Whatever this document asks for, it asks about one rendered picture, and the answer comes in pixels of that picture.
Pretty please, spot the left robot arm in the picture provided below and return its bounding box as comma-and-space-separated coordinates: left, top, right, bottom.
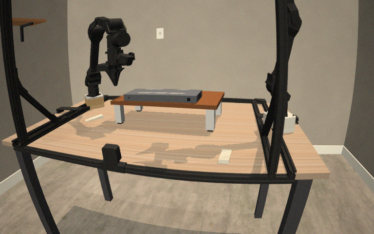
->
85, 17, 135, 97

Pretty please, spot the brown wooden stand with white legs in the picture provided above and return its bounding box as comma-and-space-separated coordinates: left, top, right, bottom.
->
111, 91, 224, 132

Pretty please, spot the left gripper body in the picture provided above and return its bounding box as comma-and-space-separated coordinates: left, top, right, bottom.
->
96, 47, 126, 72

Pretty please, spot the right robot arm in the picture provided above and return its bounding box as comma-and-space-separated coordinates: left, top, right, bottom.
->
265, 0, 302, 117

